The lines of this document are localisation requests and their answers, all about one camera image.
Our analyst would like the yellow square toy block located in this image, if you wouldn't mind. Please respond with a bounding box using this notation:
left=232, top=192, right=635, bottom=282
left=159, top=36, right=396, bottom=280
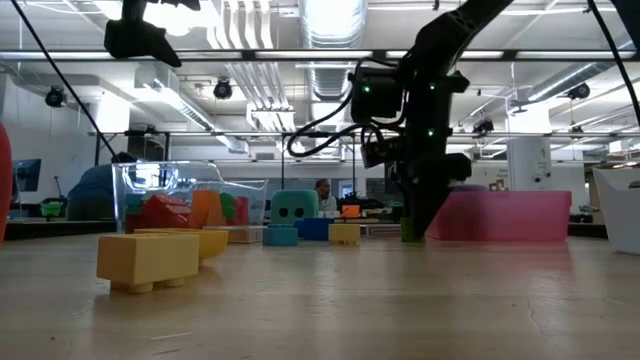
left=96, top=233, right=201, bottom=295
left=327, top=222, right=362, bottom=247

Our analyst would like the red two-stud toy brick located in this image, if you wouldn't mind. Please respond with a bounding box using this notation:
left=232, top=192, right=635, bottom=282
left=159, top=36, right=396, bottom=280
left=124, top=194, right=192, bottom=234
left=231, top=195, right=250, bottom=227

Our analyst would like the white column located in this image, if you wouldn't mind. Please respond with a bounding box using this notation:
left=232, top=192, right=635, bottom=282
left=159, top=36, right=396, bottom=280
left=506, top=112, right=554, bottom=192

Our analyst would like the person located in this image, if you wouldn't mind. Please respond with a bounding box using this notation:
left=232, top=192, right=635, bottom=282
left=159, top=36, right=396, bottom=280
left=313, top=178, right=339, bottom=212
left=66, top=151, right=139, bottom=222

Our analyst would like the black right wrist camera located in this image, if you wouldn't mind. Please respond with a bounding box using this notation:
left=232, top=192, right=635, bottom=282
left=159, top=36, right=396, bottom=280
left=359, top=136, right=402, bottom=170

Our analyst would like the red foam die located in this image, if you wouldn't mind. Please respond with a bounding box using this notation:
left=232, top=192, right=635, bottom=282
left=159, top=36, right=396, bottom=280
left=0, top=122, right=15, bottom=246

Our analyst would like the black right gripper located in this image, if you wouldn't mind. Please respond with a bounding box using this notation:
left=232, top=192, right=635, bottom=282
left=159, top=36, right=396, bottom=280
left=396, top=148, right=473, bottom=240

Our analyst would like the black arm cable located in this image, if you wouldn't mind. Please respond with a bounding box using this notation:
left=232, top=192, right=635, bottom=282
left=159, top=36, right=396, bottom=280
left=8, top=0, right=120, bottom=157
left=585, top=0, right=640, bottom=129

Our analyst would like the yellow bowl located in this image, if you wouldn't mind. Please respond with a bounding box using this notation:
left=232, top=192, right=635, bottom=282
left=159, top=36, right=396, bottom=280
left=133, top=228, right=230, bottom=261

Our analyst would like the lime green toy block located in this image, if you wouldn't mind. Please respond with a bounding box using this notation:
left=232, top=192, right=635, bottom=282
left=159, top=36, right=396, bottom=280
left=399, top=216, right=427, bottom=244

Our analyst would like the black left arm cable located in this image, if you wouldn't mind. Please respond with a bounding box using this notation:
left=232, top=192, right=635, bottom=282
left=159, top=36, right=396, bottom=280
left=8, top=0, right=120, bottom=157

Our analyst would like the long green toy brick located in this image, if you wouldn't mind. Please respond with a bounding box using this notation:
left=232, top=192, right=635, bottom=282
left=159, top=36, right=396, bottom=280
left=124, top=193, right=147, bottom=222

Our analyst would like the blue lit monitor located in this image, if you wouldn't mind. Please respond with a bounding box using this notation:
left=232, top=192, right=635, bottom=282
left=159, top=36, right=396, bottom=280
left=11, top=158, right=43, bottom=194

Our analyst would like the orange toy block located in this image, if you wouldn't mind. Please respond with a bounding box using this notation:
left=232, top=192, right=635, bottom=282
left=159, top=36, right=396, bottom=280
left=188, top=189, right=227, bottom=229

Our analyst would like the teal foam die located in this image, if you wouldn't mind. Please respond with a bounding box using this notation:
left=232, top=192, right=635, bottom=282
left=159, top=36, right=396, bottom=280
left=270, top=188, right=321, bottom=226

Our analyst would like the black station frame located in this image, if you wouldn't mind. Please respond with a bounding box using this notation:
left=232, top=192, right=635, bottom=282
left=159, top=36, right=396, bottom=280
left=88, top=129, right=617, bottom=206

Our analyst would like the white plastic bin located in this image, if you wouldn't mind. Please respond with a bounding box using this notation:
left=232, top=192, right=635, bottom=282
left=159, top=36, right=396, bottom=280
left=591, top=166, right=640, bottom=257

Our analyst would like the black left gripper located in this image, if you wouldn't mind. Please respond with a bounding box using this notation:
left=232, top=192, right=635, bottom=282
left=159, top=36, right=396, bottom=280
left=103, top=18, right=183, bottom=69

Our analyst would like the blue two-stud toy brick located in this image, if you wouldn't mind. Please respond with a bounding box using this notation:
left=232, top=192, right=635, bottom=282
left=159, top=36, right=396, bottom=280
left=294, top=216, right=336, bottom=242

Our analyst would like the pink plastic bin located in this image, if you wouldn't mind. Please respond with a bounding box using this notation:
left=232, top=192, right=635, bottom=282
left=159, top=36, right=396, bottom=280
left=425, top=189, right=573, bottom=243

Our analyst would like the green two-stud toy brick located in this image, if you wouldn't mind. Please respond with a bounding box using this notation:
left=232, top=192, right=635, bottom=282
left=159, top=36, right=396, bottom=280
left=218, top=191, right=238, bottom=221

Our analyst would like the clear plastic bin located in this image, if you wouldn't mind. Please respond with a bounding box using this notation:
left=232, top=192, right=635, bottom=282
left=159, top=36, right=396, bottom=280
left=111, top=160, right=270, bottom=234

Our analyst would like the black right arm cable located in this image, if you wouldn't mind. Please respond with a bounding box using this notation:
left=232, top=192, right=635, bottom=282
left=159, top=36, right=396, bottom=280
left=585, top=0, right=640, bottom=129

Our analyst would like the black spotlight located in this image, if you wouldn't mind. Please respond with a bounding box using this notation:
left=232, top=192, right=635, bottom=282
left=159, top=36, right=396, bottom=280
left=471, top=117, right=496, bottom=137
left=43, top=84, right=67, bottom=109
left=212, top=77, right=235, bottom=101
left=566, top=81, right=592, bottom=102

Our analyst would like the blue four-stud toy block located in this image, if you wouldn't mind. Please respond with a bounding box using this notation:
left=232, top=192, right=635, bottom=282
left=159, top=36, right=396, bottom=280
left=262, top=223, right=300, bottom=248

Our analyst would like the silver ventilation duct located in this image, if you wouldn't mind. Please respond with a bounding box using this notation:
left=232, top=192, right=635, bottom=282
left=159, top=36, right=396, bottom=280
left=298, top=0, right=370, bottom=102

